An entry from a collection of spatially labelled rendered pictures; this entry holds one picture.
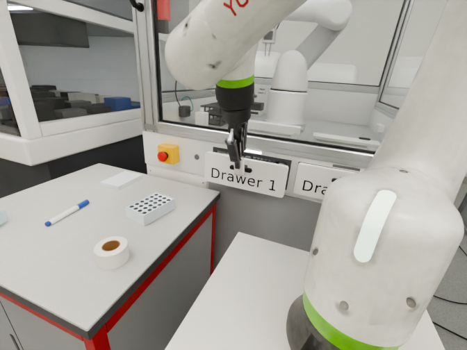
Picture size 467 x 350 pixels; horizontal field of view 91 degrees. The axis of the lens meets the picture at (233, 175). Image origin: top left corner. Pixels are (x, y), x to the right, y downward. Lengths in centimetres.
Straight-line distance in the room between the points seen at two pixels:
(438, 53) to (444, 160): 14
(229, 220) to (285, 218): 23
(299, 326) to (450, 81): 37
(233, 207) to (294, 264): 48
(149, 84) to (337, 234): 86
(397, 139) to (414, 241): 19
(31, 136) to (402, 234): 115
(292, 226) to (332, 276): 64
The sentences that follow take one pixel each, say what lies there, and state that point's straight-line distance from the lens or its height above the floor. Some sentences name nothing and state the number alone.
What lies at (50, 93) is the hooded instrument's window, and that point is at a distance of 122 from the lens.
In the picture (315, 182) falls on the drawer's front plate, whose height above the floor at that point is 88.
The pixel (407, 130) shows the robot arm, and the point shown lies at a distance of 41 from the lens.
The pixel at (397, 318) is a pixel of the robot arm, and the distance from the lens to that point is 31.
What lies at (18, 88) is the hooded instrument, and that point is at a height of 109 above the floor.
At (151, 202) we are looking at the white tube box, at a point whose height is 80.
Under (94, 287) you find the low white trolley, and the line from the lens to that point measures 60.
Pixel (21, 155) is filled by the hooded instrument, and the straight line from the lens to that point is 120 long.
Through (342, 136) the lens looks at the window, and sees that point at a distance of 80.
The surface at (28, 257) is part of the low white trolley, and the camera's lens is 74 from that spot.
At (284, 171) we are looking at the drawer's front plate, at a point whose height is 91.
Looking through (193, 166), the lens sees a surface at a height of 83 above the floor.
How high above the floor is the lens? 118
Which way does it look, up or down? 23 degrees down
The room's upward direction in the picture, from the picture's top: 4 degrees clockwise
